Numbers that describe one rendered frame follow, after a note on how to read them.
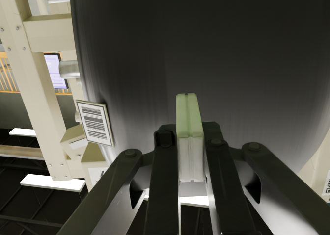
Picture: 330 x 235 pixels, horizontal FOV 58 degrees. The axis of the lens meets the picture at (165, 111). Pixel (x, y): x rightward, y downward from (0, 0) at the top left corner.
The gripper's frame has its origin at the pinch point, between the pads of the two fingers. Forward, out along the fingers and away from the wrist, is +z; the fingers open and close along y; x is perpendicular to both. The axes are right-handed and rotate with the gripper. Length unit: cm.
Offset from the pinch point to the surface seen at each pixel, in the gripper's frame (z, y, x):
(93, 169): 65, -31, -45
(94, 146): 73, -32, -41
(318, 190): 38, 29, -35
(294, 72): 11.3, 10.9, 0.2
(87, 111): 13.3, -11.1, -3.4
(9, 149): 533, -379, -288
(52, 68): 399, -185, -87
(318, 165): 37, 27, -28
